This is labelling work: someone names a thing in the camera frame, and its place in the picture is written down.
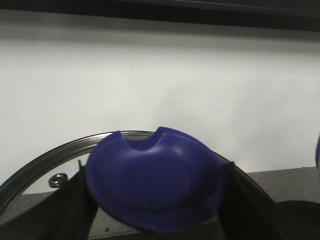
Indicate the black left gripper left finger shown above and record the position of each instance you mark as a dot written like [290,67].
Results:
[67,214]

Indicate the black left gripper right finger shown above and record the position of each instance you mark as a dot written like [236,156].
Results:
[249,213]

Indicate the glass lid with blue knob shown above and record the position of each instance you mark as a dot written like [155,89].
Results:
[163,184]

